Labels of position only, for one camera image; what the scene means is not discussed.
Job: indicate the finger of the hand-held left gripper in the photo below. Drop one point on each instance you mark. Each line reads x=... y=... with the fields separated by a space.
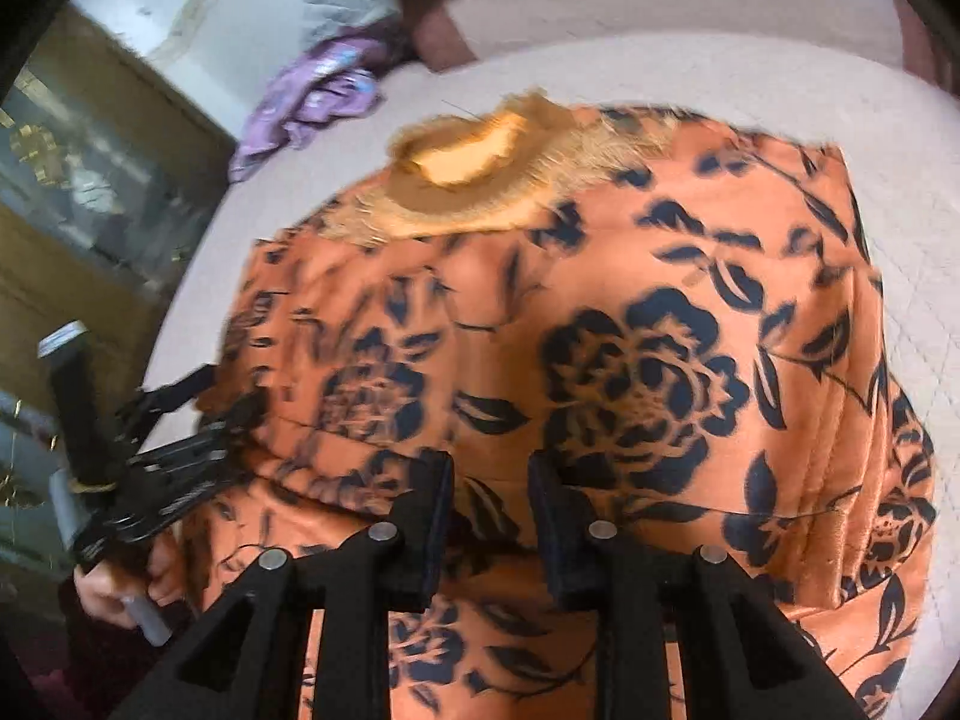
x=234 y=427
x=176 y=388

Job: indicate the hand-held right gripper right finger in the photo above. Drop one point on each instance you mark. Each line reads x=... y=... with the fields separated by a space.
x=544 y=529

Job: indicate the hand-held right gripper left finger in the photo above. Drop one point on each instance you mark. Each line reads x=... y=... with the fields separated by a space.
x=441 y=514

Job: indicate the orange black floral garment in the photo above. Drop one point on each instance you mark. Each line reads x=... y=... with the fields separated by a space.
x=637 y=277

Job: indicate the person's left hand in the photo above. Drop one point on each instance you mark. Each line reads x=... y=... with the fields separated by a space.
x=101 y=589

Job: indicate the wooden glass-door cabinet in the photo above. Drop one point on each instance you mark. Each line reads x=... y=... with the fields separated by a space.
x=90 y=150

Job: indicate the purple cloth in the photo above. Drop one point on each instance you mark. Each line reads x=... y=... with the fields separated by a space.
x=300 y=112

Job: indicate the pale pink quilted bed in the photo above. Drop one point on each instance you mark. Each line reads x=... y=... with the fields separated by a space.
x=900 y=202

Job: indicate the pale pink pillow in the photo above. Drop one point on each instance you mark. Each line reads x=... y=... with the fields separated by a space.
x=637 y=7

